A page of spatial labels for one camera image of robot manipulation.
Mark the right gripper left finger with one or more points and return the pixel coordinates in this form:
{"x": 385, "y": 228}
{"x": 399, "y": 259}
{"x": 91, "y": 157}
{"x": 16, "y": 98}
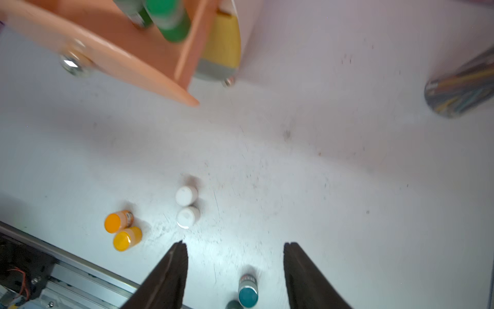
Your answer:
{"x": 165, "y": 285}

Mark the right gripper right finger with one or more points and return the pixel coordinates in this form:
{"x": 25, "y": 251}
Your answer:
{"x": 306, "y": 285}

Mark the teal paint can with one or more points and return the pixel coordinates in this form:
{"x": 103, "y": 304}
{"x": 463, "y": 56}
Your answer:
{"x": 248, "y": 294}

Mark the white paint can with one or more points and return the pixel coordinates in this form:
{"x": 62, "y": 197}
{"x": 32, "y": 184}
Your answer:
{"x": 186, "y": 195}
{"x": 188, "y": 217}

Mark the round white drawer cabinet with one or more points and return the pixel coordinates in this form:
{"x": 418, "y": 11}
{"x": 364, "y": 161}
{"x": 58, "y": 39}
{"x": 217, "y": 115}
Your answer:
{"x": 97, "y": 35}

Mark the light green paint can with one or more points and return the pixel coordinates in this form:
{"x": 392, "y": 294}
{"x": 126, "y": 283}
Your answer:
{"x": 170, "y": 17}

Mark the orange paint can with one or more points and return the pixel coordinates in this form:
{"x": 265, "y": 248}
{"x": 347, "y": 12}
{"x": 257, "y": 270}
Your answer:
{"x": 118, "y": 221}

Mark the clear pencil cup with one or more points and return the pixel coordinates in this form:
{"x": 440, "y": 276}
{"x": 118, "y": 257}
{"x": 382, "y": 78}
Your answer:
{"x": 455, "y": 94}

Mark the aluminium rail base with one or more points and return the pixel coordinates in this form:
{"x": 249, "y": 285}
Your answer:
{"x": 74, "y": 282}

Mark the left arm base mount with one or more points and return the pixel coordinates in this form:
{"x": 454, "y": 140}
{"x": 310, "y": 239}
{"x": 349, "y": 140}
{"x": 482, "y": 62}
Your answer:
{"x": 24, "y": 270}

